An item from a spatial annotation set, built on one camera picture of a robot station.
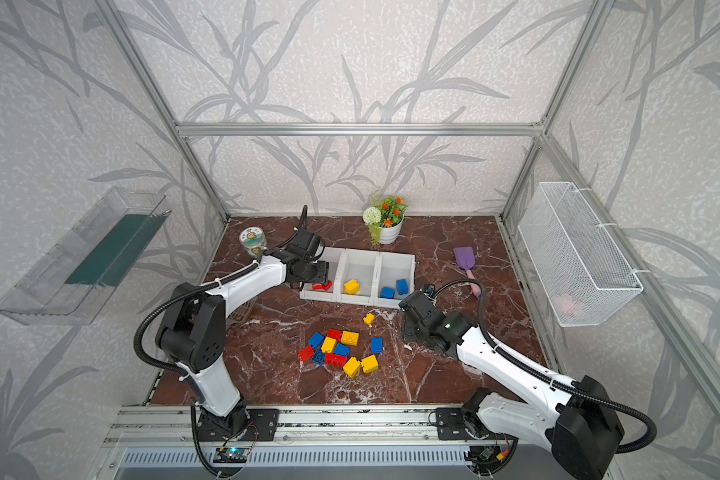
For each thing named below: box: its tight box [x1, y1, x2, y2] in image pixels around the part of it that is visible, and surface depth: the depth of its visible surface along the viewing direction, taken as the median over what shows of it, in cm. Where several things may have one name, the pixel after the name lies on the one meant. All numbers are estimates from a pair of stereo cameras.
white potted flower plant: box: [362, 196, 409, 246], surface depth 104 cm
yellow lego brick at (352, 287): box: [344, 279, 361, 295], surface depth 100 cm
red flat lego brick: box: [325, 353, 348, 368], surface depth 84 cm
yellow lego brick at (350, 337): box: [341, 330, 359, 346], surface depth 90 cm
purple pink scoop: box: [453, 246, 481, 296], surface depth 109 cm
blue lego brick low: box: [312, 350, 325, 365], surface depth 85 cm
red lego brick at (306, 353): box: [298, 345, 315, 362], surface depth 87 cm
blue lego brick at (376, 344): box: [371, 336, 383, 354], surface depth 88 cm
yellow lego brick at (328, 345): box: [321, 336, 336, 353], surface depth 86 cm
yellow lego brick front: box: [343, 356, 361, 378], surface depth 83 cm
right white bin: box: [373, 251, 416, 308], surface depth 100 cm
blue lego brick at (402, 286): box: [396, 278, 408, 295], surface depth 100 cm
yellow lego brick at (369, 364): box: [361, 354, 379, 374], surface depth 84 cm
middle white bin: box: [335, 249, 381, 305], surface depth 101 cm
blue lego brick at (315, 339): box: [308, 332, 324, 349], surface depth 88 cm
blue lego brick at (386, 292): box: [379, 286, 395, 299], surface depth 98 cm
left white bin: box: [299, 247, 349, 302], surface depth 98 cm
